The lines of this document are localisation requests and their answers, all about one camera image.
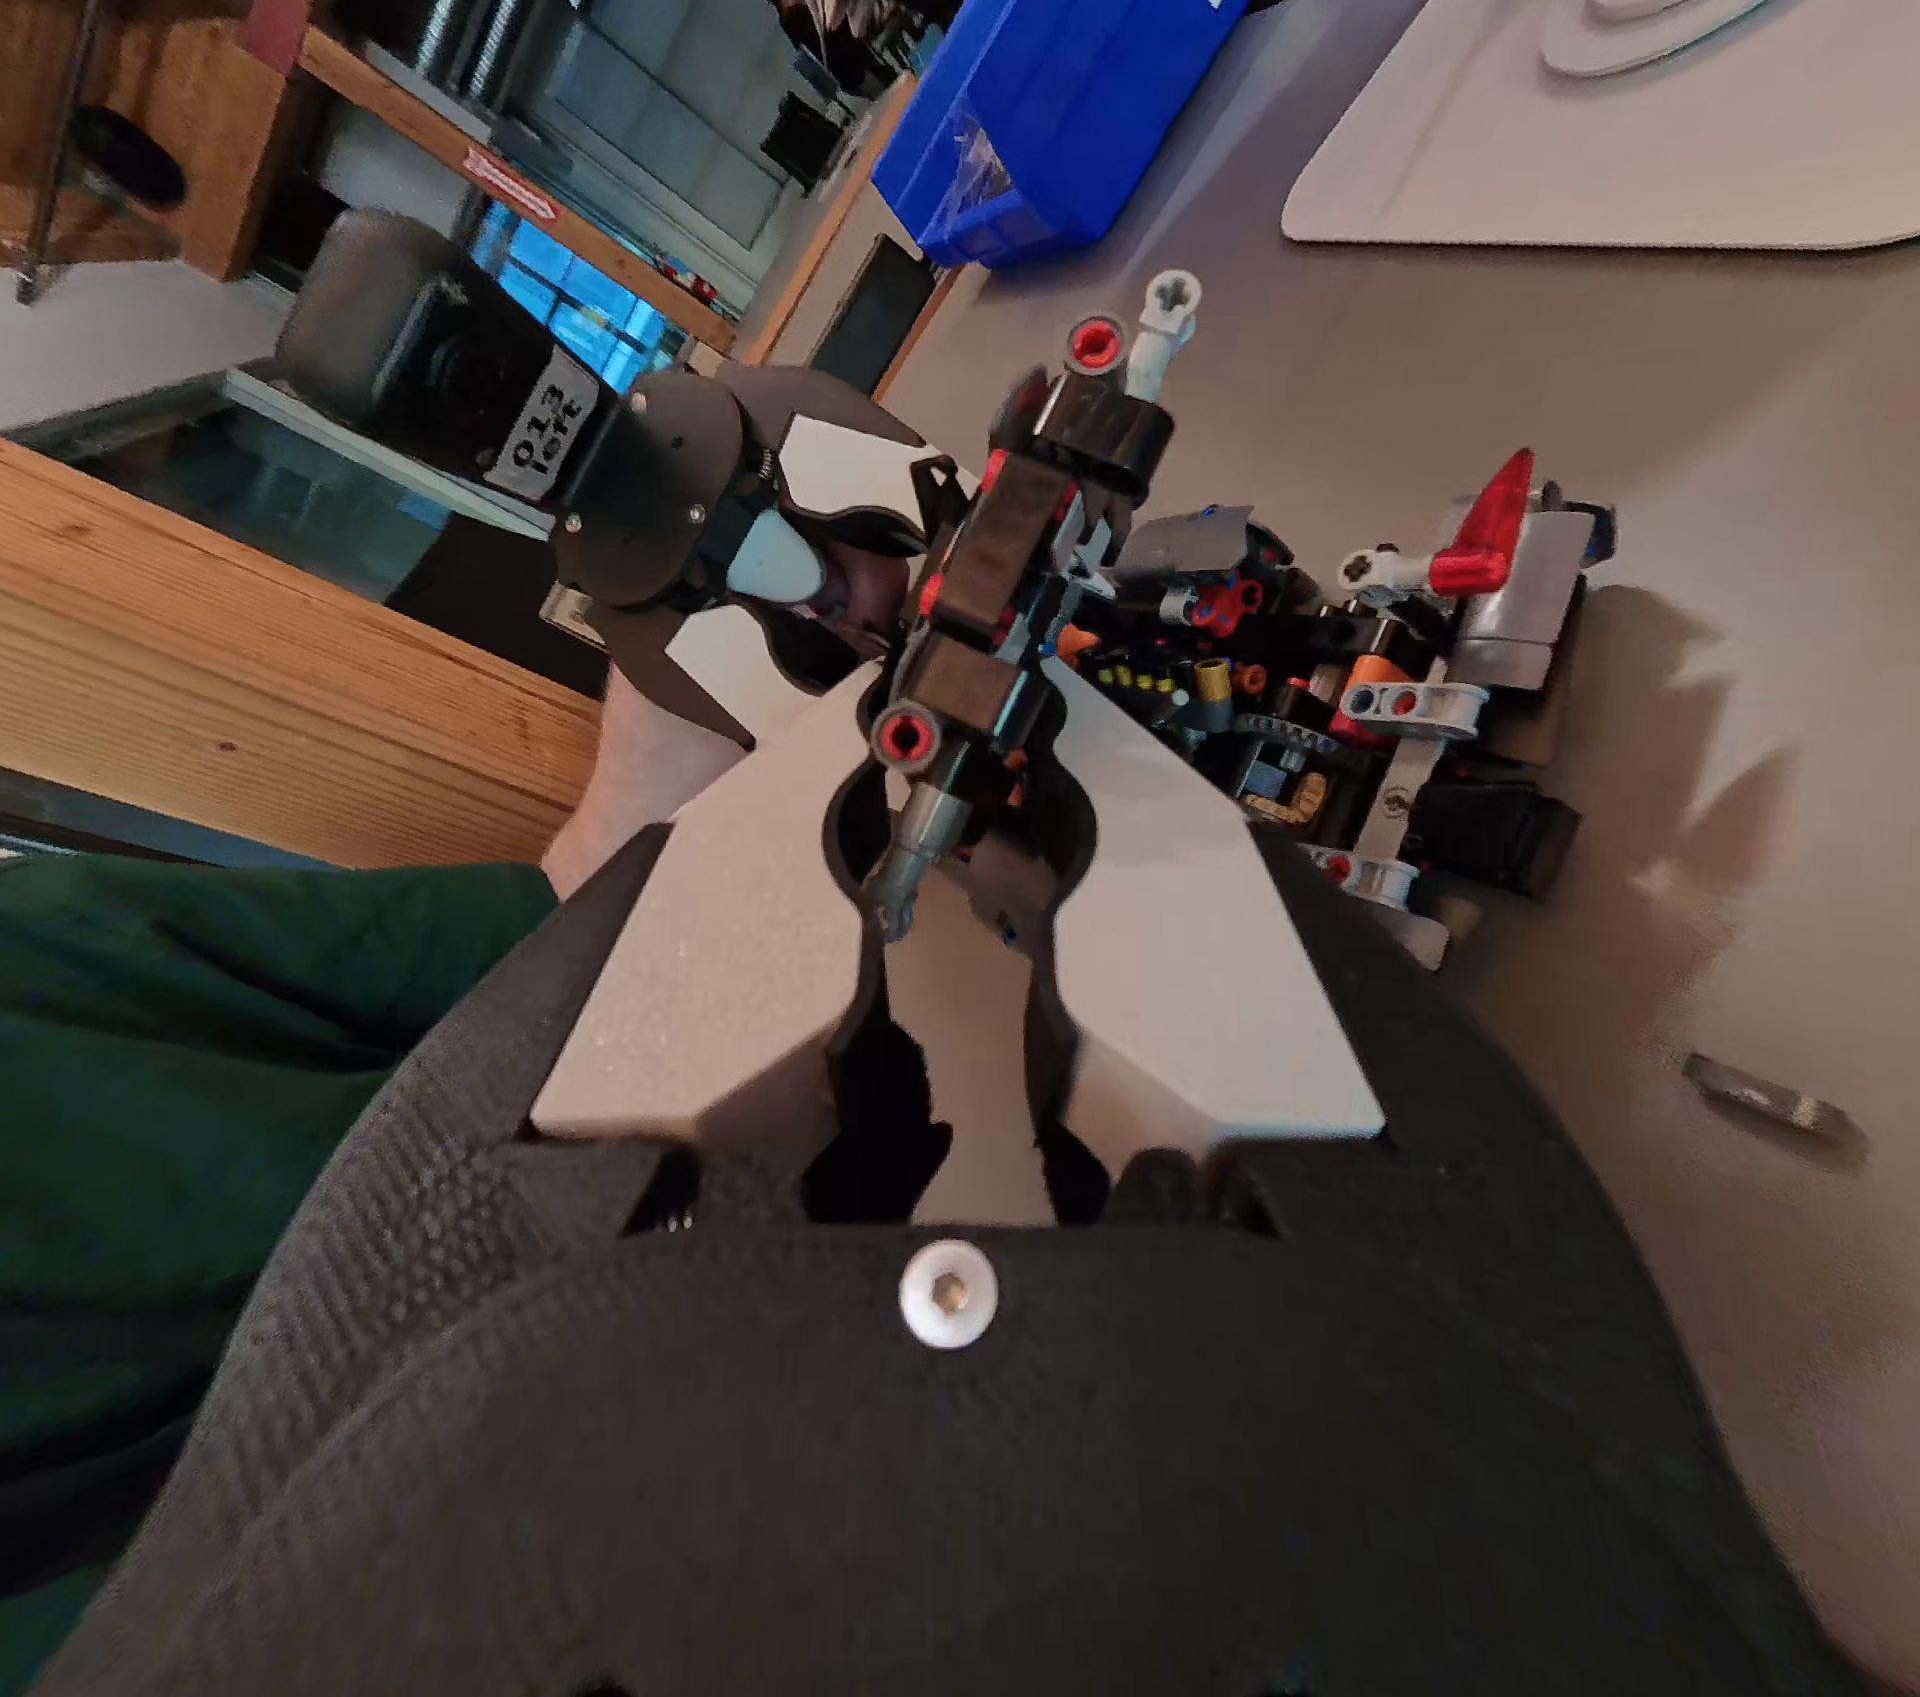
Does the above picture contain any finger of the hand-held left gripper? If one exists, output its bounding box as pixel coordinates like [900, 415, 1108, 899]
[778, 415, 965, 559]
[665, 599, 886, 757]

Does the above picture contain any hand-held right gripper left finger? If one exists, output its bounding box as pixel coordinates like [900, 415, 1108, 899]
[527, 661, 892, 1144]

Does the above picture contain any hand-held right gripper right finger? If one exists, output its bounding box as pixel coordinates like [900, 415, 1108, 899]
[1036, 661, 1390, 1153]

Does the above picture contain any black lego subassembly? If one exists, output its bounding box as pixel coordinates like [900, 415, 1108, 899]
[867, 269, 1210, 945]

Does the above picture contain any grey orange lego car model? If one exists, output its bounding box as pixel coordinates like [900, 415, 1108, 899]
[1072, 445, 1628, 973]

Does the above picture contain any silver lego panel piece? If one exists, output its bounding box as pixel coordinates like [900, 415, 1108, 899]
[1682, 1049, 1868, 1156]

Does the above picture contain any wooden panel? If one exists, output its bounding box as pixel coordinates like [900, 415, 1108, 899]
[0, 438, 606, 872]

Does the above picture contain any person's torso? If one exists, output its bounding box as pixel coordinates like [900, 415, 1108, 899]
[0, 853, 561, 1697]

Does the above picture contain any blue bin with tag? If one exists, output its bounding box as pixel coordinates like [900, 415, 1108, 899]
[867, 0, 1452, 272]

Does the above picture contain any white book stand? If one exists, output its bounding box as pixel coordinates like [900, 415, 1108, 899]
[1279, 0, 1920, 253]

